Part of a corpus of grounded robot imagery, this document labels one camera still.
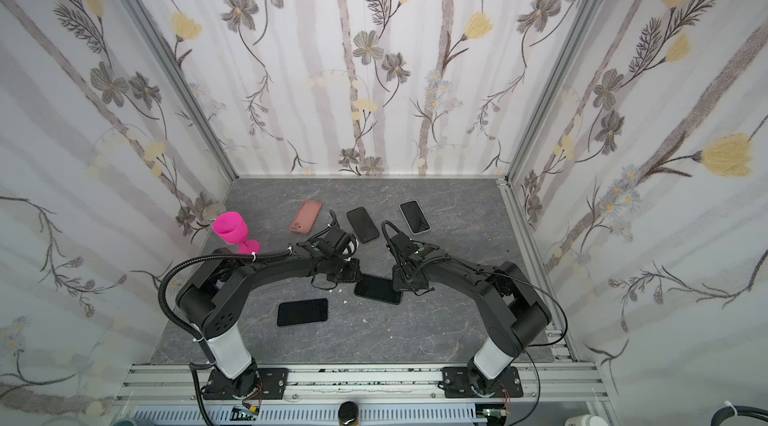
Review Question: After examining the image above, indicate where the black phone case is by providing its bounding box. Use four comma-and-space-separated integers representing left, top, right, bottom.
353, 273, 404, 307
346, 206, 380, 243

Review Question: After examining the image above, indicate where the light blue phone case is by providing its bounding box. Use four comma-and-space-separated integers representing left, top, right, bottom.
398, 199, 433, 236

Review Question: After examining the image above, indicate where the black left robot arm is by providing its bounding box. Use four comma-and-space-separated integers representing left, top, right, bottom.
157, 211, 361, 399

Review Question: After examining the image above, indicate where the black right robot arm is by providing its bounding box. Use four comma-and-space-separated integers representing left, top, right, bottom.
381, 220, 552, 397

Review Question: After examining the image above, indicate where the salmon pink phone case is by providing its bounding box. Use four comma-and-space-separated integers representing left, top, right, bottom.
290, 199, 322, 234

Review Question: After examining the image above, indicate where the pink silicone cup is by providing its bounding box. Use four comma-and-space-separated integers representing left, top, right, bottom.
213, 211, 261, 255

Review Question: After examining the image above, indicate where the black round knob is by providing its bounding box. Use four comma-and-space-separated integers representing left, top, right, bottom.
337, 401, 360, 426

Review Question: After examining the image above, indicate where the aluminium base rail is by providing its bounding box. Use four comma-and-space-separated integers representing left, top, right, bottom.
114, 362, 610, 406

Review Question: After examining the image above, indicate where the white slotted cable duct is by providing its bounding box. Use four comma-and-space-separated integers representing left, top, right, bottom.
129, 403, 487, 425

